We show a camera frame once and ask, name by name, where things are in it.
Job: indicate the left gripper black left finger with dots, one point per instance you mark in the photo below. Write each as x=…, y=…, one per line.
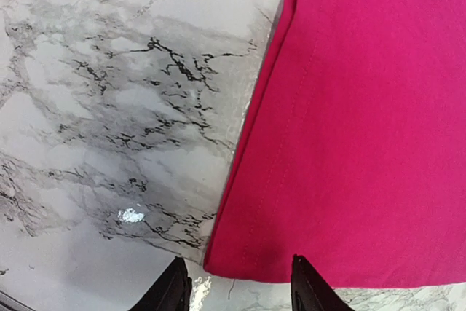
x=170, y=292

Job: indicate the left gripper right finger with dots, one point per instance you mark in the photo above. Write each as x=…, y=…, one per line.
x=310, y=292

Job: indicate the red t-shirt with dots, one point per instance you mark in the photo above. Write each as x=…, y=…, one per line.
x=353, y=149

